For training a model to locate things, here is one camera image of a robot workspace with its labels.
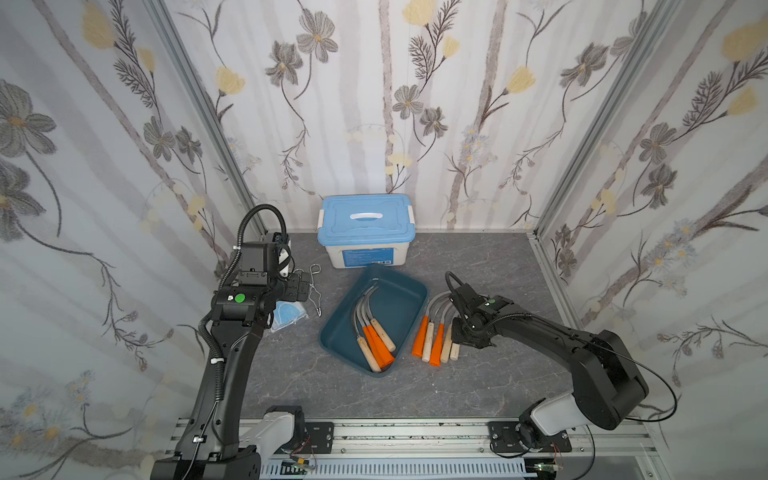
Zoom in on bagged blue face masks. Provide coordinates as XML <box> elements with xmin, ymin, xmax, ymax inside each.
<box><xmin>270</xmin><ymin>301</ymin><xmax>309</xmax><ymax>332</ymax></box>

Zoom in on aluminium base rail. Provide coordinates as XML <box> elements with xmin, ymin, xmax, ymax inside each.
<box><xmin>167</xmin><ymin>416</ymin><xmax>661</xmax><ymax>480</ymax></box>

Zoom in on white box with blue lid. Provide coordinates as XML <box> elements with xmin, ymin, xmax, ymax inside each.
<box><xmin>317</xmin><ymin>194</ymin><xmax>415</xmax><ymax>269</ymax></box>

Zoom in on teal plastic tray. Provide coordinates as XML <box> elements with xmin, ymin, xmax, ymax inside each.
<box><xmin>319</xmin><ymin>264</ymin><xmax>428</xmax><ymax>378</ymax></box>

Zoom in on wooden handle sickle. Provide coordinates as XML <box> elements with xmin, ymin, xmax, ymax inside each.
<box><xmin>351</xmin><ymin>298</ymin><xmax>381</xmax><ymax>373</ymax></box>
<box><xmin>440</xmin><ymin>320</ymin><xmax>452</xmax><ymax>363</ymax></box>
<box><xmin>363</xmin><ymin>284</ymin><xmax>396</xmax><ymax>352</ymax></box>
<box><xmin>449</xmin><ymin>343</ymin><xmax>460</xmax><ymax>361</ymax></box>
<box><xmin>419</xmin><ymin>292</ymin><xmax>450</xmax><ymax>366</ymax></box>

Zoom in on metal wire tongs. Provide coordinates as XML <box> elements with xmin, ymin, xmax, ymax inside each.
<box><xmin>295</xmin><ymin>263</ymin><xmax>322</xmax><ymax>317</ymax></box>

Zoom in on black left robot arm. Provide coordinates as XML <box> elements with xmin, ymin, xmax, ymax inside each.
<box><xmin>150</xmin><ymin>204</ymin><xmax>309</xmax><ymax>479</ymax></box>

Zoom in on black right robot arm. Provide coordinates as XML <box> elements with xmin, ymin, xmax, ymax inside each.
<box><xmin>445</xmin><ymin>271</ymin><xmax>649</xmax><ymax>449</ymax></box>

